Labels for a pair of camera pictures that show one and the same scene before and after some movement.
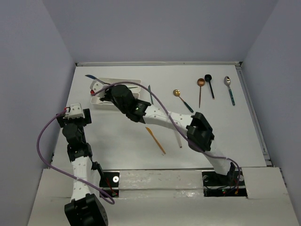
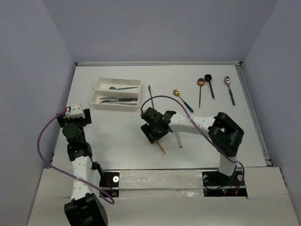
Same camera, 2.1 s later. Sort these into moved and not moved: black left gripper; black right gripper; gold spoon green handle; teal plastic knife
Moved: black right gripper
Not moved: gold spoon green handle; black left gripper; teal plastic knife
